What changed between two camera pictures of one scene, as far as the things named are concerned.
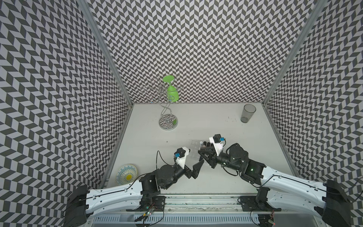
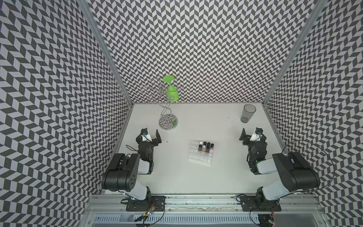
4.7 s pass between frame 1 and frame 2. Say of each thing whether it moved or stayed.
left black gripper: moved
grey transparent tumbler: stayed
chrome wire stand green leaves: stayed
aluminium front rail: stayed
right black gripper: moved
